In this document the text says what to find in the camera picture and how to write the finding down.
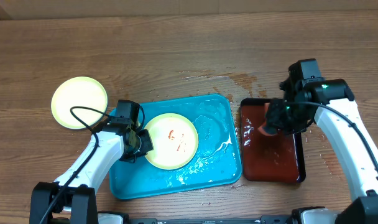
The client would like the orange sponge with dark scourer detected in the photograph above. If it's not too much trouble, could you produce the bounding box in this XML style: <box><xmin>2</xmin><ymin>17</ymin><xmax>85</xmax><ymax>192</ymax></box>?
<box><xmin>258</xmin><ymin>103</ymin><xmax>278</xmax><ymax>136</ymax></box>

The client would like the yellow plate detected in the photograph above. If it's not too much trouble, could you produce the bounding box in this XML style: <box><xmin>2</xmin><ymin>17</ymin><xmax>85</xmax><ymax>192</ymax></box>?
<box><xmin>51</xmin><ymin>77</ymin><xmax>108</xmax><ymax>129</ymax></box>
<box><xmin>145</xmin><ymin>113</ymin><xmax>199</xmax><ymax>170</ymax></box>

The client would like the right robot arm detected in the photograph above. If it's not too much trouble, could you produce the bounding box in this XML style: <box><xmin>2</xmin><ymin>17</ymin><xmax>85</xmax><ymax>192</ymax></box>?
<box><xmin>258</xmin><ymin>58</ymin><xmax>378</xmax><ymax>224</ymax></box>

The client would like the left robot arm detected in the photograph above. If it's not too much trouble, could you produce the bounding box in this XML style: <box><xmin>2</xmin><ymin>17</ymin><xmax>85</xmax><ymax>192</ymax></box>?
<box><xmin>29</xmin><ymin>100</ymin><xmax>153</xmax><ymax>223</ymax></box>

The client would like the dark red rectangular tray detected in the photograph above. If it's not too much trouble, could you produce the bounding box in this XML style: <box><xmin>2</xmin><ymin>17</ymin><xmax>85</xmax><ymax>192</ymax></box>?
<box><xmin>240</xmin><ymin>98</ymin><xmax>306</xmax><ymax>184</ymax></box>

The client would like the blue plastic tray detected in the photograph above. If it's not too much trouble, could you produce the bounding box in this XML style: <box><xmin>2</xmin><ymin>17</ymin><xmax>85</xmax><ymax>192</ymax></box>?
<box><xmin>109</xmin><ymin>94</ymin><xmax>242</xmax><ymax>200</ymax></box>

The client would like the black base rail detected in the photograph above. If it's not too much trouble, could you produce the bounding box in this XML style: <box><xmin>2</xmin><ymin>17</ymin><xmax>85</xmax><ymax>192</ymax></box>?
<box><xmin>97</xmin><ymin>215</ymin><xmax>295</xmax><ymax>224</ymax></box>

